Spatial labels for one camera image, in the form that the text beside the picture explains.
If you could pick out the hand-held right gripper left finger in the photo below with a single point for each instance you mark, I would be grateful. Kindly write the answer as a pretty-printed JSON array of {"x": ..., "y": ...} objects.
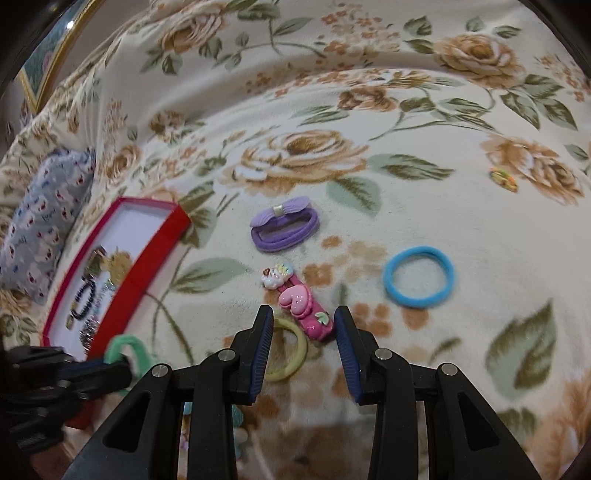
[{"x": 261, "y": 360}]

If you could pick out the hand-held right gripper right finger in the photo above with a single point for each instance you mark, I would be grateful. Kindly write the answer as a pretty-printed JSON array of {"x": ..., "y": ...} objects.
[{"x": 346, "y": 360}]

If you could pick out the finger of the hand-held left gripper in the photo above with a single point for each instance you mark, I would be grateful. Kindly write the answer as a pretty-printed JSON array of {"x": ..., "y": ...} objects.
[
  {"x": 92, "y": 392},
  {"x": 99, "y": 371}
]

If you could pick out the pink heart hair clip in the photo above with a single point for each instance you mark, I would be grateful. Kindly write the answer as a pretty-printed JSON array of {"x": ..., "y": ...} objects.
[{"x": 295, "y": 300}]

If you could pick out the square face wristwatch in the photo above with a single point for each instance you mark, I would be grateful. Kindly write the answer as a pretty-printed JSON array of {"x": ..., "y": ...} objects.
[{"x": 97, "y": 265}]

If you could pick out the red shallow box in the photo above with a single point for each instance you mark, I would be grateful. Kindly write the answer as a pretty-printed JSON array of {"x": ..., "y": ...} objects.
[{"x": 152, "y": 249}]

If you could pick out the grey bear print pillow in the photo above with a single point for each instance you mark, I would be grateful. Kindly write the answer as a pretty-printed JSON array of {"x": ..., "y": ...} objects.
[{"x": 41, "y": 230}]

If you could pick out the floral blanket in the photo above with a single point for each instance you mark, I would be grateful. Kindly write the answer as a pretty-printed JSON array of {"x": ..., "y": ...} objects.
[{"x": 415, "y": 115}]

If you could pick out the gold framed picture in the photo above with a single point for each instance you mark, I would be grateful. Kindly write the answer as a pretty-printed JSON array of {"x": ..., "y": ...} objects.
[{"x": 51, "y": 60}]

